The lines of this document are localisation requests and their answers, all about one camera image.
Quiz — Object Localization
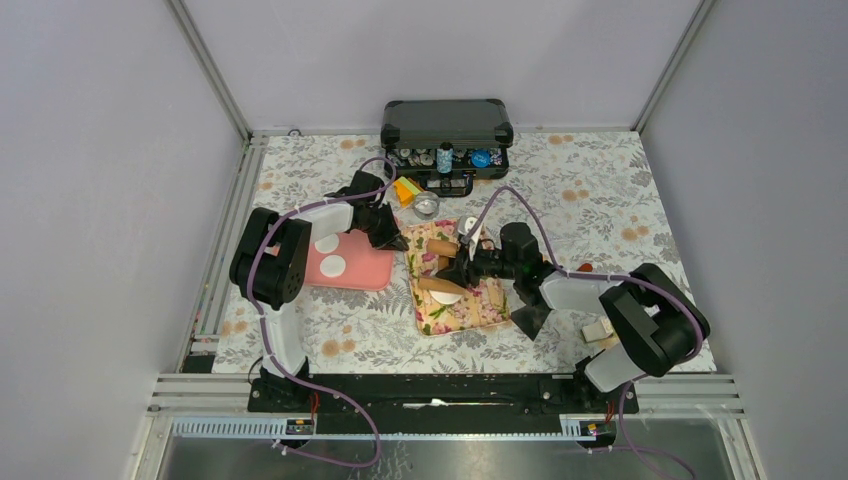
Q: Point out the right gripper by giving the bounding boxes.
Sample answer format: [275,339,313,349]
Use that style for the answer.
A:
[437,240,520,292]

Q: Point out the wooden double-ended rolling pin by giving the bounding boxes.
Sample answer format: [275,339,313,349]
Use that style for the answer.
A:
[418,239,467,296]

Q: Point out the white dough ball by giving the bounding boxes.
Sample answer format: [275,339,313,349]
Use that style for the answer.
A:
[429,290,464,305]

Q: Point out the floral yellow tray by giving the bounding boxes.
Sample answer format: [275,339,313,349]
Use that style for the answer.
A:
[401,219,509,336]

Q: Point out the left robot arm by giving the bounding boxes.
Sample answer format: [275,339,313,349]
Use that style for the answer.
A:
[229,170,408,411]

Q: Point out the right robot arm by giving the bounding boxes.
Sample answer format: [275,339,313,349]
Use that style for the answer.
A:
[420,217,710,412]

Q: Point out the white dough wrapper upper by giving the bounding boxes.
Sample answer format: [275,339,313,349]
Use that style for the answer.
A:
[313,234,340,255]

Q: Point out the white dough wrapper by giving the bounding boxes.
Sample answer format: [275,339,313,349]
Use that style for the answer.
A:
[319,255,347,278]
[313,234,340,255]

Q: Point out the white dough wrapper lower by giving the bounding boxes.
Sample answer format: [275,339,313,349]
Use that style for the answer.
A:
[319,255,347,278]

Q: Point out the pink plastic tray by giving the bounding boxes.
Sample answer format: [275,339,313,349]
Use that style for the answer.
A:
[294,230,394,291]

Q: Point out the orange green sticky notes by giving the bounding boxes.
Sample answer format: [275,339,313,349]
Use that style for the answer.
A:
[392,177,423,208]

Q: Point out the blue white chip stack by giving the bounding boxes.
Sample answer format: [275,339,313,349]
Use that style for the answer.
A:
[436,142,454,175]

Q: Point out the black poker chip case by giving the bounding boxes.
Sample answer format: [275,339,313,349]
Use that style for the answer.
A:
[380,98,515,198]

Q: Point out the blue small blind button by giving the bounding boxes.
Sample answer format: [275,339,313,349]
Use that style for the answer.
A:
[470,149,492,168]

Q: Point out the white green eraser block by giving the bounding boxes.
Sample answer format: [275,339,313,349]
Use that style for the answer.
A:
[580,319,616,343]

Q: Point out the round metal cutter ring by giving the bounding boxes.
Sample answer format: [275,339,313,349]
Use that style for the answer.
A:
[411,192,441,221]

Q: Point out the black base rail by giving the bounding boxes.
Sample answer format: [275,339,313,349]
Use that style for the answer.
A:
[247,372,639,435]

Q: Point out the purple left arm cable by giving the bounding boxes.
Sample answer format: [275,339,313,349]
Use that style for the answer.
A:
[245,156,399,470]

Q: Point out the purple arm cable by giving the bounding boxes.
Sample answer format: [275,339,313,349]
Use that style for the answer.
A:
[245,156,399,470]
[460,186,704,480]

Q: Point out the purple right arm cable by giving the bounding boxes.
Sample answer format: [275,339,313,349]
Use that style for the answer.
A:
[460,186,704,480]

